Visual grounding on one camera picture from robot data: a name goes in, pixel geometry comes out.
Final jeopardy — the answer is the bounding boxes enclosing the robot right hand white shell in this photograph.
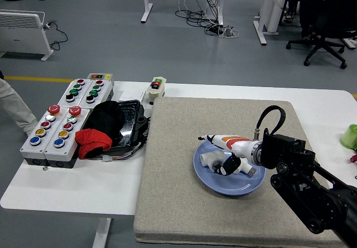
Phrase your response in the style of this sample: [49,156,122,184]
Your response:
[198,133,255,177]

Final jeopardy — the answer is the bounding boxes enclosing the white elbow fitting metal thread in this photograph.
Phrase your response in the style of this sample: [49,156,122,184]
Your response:
[236,158,257,178]

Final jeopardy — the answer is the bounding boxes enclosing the white tee pipe fitting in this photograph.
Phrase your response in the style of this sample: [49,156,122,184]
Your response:
[200,150,228,174]

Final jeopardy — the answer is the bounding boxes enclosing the blue round plate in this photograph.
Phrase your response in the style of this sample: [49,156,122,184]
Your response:
[193,140,267,197]

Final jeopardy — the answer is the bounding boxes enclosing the grey-brown fabric mat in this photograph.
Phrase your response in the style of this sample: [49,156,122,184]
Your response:
[133,96,349,245]

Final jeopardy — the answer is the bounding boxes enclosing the black device under tray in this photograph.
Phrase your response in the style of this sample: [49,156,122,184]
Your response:
[133,104,152,149]

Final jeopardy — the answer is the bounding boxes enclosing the black plastic tray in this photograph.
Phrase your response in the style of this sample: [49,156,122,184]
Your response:
[83,99,144,151]

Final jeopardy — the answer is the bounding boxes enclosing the white paper sheet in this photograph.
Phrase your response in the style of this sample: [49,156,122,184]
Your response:
[118,88,147,103]

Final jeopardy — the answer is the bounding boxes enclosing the green translucent roll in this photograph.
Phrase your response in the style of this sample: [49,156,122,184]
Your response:
[339,124,357,150]

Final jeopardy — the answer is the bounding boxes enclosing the black cloth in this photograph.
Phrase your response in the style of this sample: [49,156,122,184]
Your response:
[85,100,126,143]

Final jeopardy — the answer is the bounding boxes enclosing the white desk leg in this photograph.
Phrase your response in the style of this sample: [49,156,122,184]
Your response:
[140,0,154,23]
[215,0,225,27]

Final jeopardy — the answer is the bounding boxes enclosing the white desk with panel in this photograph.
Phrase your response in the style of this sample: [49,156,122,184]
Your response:
[253,0,290,46]

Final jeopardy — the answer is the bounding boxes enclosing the seated person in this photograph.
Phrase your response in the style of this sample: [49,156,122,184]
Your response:
[283,0,307,24]

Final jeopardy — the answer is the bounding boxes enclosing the grey box red green buttons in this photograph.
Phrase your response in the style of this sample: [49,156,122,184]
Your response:
[57,78,94,106]
[78,79,115,108]

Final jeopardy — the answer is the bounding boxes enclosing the red cloth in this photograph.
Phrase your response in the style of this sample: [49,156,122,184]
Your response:
[74,128,113,160]

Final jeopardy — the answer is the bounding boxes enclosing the black office chair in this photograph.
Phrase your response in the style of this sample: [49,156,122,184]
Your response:
[286,0,357,69]

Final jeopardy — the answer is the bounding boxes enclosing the white table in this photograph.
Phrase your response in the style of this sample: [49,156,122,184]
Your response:
[0,80,357,248]

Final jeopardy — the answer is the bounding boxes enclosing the grey box with mushroom button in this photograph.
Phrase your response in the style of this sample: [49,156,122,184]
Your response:
[20,104,69,166]
[44,106,91,169]

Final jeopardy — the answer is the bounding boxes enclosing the white panel heater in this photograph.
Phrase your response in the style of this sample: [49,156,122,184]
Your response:
[0,9,55,62]

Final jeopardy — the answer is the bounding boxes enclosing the cream green red switch box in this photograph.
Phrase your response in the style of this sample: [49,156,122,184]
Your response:
[146,77,168,105]

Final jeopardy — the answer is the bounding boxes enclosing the coloured wire bundle with connector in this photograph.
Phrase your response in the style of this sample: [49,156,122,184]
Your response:
[91,144,144,164]

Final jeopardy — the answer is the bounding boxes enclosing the tangle of floor cables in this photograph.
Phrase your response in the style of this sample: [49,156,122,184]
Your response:
[175,0,240,39]

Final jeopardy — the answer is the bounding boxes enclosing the small grey switch box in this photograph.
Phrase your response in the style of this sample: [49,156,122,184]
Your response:
[86,73,114,82]

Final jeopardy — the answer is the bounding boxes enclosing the black heater power cable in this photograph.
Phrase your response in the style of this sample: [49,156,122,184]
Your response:
[44,20,69,51]

